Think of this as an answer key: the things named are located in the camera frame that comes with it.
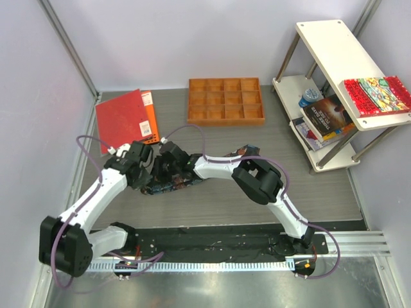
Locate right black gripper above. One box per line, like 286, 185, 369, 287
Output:
147, 156, 180, 187

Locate floral navy necktie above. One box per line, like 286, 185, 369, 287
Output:
141, 145, 260, 195

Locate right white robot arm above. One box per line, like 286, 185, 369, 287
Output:
141, 138, 315, 253

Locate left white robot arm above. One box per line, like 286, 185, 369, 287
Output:
39, 141, 153, 277

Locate red folder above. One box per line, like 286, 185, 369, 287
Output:
96, 89, 152, 148

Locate orange notebook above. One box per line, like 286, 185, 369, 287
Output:
141, 91, 161, 144

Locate orange wooden compartment tray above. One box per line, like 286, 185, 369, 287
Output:
188, 77, 265, 126

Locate bottom stacked books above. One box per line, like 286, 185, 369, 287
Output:
290, 117, 354, 151

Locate blue lidded jar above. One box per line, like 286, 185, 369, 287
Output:
298, 88, 323, 108

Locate white two-tier shelf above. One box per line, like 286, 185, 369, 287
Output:
272, 19, 410, 174

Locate dark brown book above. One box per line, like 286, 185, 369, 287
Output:
300, 94, 354, 141

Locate red colourful book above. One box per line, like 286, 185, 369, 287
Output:
343, 76, 410, 117

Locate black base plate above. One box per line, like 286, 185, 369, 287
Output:
115, 224, 329, 263

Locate slotted white cable duct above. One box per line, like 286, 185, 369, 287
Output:
87, 259, 295, 273

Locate left aluminium frame post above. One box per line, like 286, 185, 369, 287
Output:
38, 0, 100, 99

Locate aluminium frame post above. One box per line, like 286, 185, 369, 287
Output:
38, 0, 100, 99
352, 0, 382, 38

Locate aluminium rail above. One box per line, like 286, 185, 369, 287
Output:
40, 230, 392, 260

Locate right aluminium frame post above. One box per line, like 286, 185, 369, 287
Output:
352, 0, 382, 38

